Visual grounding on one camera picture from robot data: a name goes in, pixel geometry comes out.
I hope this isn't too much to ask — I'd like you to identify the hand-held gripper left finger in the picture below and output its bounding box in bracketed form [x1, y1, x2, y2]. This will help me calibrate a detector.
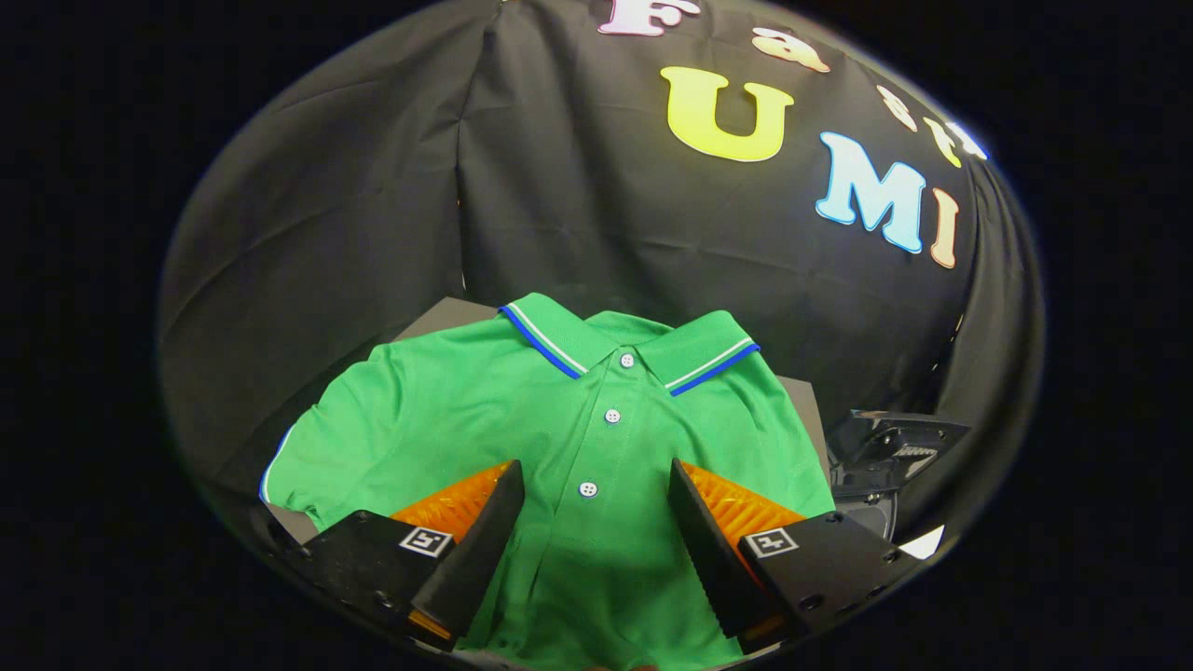
[280, 459, 526, 653]

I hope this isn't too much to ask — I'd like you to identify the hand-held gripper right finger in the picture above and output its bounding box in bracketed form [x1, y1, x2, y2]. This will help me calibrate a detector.
[667, 458, 910, 655]

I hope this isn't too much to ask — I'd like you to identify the green polo shirt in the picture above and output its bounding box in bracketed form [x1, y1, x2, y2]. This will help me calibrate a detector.
[258, 292, 837, 671]

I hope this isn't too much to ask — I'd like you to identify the white board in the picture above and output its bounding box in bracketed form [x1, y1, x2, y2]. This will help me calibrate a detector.
[897, 524, 947, 562]

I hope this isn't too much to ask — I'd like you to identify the dark grey cabinet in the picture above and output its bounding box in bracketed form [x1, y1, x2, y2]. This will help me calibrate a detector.
[261, 296, 832, 551]

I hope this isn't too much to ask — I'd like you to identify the black backdrop cloth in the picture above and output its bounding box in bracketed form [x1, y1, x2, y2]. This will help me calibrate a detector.
[158, 0, 1045, 560]

